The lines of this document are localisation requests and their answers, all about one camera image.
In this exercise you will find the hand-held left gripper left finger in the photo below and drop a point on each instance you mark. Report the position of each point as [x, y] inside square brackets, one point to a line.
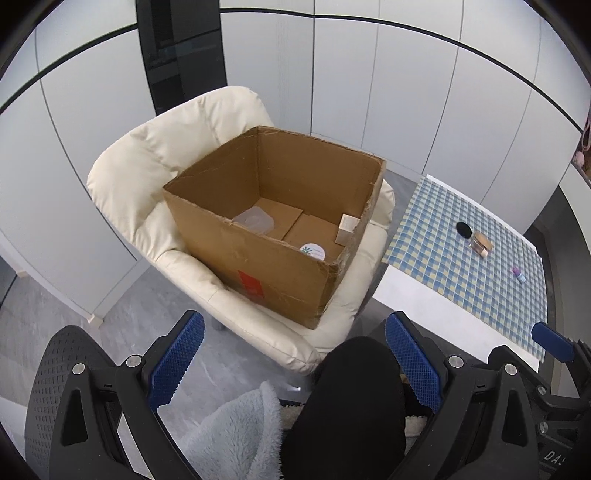
[178, 355]

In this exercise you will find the blue yellow checkered tablecloth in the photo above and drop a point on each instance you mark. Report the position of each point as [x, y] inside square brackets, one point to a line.
[438, 258]

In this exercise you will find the dark glass cabinet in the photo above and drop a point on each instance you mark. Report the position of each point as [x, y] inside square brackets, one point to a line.
[184, 55]

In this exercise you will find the fluffy pale blue blanket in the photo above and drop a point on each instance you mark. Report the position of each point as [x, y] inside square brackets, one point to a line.
[231, 434]

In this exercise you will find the cream fluffy seat cover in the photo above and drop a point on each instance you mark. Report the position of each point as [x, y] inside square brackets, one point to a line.
[415, 427]

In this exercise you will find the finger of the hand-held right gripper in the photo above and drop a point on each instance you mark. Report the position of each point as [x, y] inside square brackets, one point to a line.
[521, 359]
[551, 341]

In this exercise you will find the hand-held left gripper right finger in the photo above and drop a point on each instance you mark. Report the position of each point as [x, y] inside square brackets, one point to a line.
[411, 355]

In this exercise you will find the white wardrobe cabinets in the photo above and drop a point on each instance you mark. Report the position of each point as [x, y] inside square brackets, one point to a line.
[369, 92]

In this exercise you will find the person's left leg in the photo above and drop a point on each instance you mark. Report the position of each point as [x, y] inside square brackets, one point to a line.
[346, 406]

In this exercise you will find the small purple bottle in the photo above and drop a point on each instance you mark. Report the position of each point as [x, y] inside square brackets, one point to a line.
[518, 274]

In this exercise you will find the brown cardboard box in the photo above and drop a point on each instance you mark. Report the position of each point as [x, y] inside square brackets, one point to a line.
[258, 281]

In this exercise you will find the clear plastic container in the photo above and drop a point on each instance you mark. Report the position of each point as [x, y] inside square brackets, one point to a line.
[251, 221]

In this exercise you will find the cream padded armchair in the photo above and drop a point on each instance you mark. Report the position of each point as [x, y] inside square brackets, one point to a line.
[138, 152]

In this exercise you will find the pink octopus plush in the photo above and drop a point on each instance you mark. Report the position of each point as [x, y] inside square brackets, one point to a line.
[578, 159]

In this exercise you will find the blue checkered tablecloth table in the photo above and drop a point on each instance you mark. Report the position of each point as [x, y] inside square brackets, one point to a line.
[415, 314]

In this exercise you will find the beige block with white face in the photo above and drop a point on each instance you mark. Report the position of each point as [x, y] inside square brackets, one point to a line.
[346, 230]

